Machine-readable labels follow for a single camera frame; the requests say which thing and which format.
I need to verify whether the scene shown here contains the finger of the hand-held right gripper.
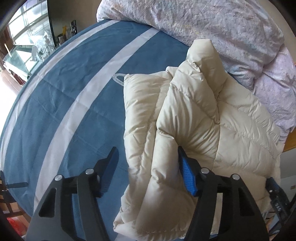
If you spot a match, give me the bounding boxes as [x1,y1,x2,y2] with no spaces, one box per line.
[266,177,293,222]

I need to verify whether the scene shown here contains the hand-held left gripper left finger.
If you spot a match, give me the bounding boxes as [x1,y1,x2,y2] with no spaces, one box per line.
[26,147,119,241]

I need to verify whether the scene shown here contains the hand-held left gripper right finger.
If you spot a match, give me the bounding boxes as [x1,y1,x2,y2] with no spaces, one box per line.
[178,146,270,241]

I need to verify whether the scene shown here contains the cream quilted down jacket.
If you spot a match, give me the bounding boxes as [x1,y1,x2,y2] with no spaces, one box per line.
[113,39,281,239]

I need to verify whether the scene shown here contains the dark wooden chair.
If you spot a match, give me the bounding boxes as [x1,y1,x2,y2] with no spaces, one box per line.
[0,170,29,217]

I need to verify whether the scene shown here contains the blue white striped bedsheet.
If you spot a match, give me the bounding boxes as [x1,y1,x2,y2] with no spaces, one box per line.
[0,20,234,241]

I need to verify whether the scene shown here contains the red bag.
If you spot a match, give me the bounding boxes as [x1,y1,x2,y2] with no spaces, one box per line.
[6,217,25,235]

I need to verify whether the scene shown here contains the pink floral pillow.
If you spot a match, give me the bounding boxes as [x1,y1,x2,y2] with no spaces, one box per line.
[96,0,285,90]
[252,46,296,141]

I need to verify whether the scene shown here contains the glass television stand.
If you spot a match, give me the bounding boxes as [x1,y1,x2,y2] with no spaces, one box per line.
[2,44,52,78]

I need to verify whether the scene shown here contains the flat screen television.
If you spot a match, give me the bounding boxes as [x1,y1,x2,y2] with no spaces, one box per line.
[7,0,56,48]

